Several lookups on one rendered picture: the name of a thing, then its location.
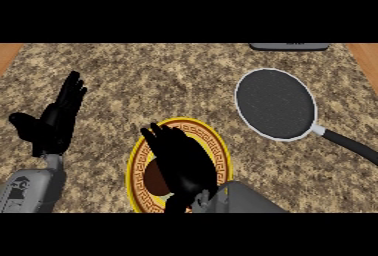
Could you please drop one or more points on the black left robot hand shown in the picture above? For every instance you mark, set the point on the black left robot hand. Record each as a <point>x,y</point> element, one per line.
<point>58,120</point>

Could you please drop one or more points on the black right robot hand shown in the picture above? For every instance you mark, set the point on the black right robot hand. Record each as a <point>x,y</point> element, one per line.
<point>185,163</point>

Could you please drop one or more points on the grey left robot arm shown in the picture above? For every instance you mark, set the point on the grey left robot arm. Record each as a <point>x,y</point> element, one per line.
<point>30,186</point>

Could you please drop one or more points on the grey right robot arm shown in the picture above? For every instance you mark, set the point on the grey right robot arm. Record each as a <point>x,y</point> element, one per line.
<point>237,200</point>

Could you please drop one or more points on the yellow patterned plate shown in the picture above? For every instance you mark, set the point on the yellow patterned plate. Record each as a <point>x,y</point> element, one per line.
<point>216,146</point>

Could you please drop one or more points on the black frying pan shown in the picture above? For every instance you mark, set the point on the black frying pan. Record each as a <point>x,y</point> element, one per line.
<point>275,103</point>

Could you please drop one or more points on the dark grey appliance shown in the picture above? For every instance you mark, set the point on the dark grey appliance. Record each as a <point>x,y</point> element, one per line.
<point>289,46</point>

